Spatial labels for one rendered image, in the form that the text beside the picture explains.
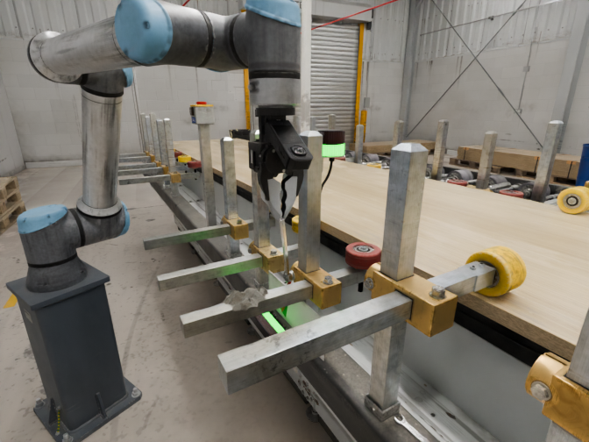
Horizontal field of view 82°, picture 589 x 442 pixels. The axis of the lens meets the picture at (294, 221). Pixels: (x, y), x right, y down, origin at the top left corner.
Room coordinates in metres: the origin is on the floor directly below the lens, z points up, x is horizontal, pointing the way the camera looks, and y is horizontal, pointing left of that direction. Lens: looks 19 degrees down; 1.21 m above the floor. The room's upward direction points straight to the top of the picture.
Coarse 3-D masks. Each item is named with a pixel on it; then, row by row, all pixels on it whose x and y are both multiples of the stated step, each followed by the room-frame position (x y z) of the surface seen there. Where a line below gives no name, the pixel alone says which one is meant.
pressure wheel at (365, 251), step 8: (352, 248) 0.71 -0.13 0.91; (360, 248) 0.71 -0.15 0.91; (368, 248) 0.72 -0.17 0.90; (376, 248) 0.71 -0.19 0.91; (352, 256) 0.68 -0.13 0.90; (360, 256) 0.67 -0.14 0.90; (368, 256) 0.67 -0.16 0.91; (376, 256) 0.68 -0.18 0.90; (352, 264) 0.68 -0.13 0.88; (360, 264) 0.67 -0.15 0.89; (368, 264) 0.67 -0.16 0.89; (360, 288) 0.70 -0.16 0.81
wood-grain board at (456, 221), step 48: (192, 144) 3.02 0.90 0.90; (240, 144) 3.02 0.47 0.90; (336, 192) 1.27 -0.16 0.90; (384, 192) 1.27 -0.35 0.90; (432, 192) 1.27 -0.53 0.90; (480, 192) 1.27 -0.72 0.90; (432, 240) 0.77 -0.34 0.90; (480, 240) 0.77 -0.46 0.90; (528, 240) 0.77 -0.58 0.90; (576, 240) 0.77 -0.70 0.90; (528, 288) 0.54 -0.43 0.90; (576, 288) 0.54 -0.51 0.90; (528, 336) 0.44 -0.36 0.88; (576, 336) 0.41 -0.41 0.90
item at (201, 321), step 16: (336, 272) 0.68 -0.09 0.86; (352, 272) 0.68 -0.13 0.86; (288, 288) 0.61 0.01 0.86; (304, 288) 0.61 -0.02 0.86; (224, 304) 0.55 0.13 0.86; (272, 304) 0.58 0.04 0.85; (288, 304) 0.59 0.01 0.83; (192, 320) 0.50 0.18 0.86; (208, 320) 0.51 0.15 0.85; (224, 320) 0.53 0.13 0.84; (240, 320) 0.54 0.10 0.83
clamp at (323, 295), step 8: (296, 264) 0.71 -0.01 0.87; (296, 272) 0.68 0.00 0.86; (304, 272) 0.66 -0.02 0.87; (312, 272) 0.66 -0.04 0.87; (320, 272) 0.66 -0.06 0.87; (296, 280) 0.68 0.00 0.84; (312, 280) 0.63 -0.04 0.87; (320, 280) 0.63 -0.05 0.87; (336, 280) 0.63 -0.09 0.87; (312, 288) 0.62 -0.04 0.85; (320, 288) 0.60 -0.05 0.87; (328, 288) 0.60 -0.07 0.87; (336, 288) 0.61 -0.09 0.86; (312, 296) 0.62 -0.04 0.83; (320, 296) 0.60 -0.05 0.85; (328, 296) 0.60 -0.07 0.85; (336, 296) 0.61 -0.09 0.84; (320, 304) 0.60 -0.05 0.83; (328, 304) 0.60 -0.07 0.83; (336, 304) 0.61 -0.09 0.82
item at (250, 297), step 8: (248, 288) 0.59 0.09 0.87; (264, 288) 0.59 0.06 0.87; (232, 296) 0.56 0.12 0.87; (240, 296) 0.56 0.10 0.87; (248, 296) 0.56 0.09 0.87; (256, 296) 0.56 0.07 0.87; (264, 296) 0.58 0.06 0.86; (240, 304) 0.53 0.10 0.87; (248, 304) 0.54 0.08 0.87; (256, 304) 0.55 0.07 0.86
